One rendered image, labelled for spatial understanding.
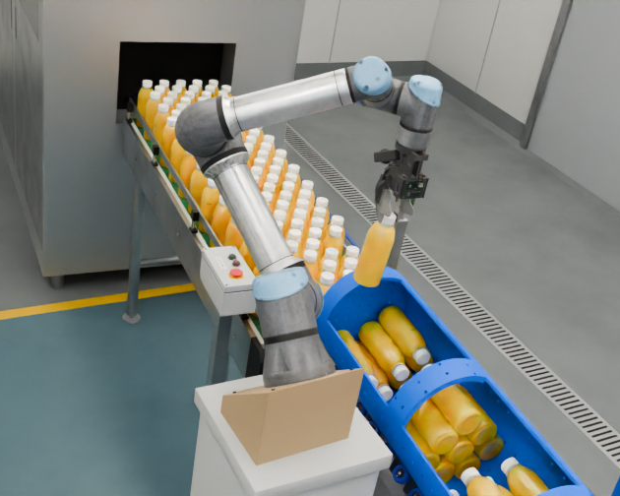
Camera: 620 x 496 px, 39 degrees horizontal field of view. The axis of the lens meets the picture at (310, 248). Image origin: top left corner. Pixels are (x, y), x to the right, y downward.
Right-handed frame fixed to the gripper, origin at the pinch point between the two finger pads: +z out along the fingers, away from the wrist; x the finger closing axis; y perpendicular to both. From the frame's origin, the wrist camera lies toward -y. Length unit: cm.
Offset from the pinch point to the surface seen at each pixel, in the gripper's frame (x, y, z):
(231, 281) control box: -25, -28, 36
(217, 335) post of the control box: -24, -34, 58
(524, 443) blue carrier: 20, 47, 34
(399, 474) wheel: -5, 37, 48
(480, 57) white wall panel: 315, -386, 104
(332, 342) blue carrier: -8.1, 1.4, 36.4
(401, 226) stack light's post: 42, -52, 37
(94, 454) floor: -46, -80, 147
